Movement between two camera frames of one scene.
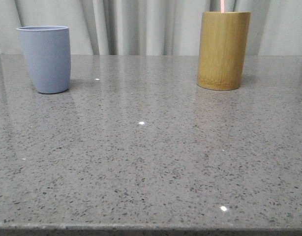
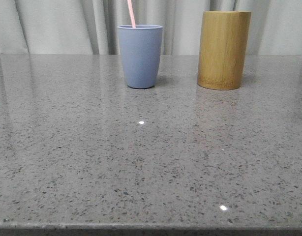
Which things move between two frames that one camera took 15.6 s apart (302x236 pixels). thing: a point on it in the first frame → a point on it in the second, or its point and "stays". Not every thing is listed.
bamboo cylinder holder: [223, 40] stays
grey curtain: [150, 27] stays
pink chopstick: [222, 6] → [132, 16]
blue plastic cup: [48, 51] → [141, 47]
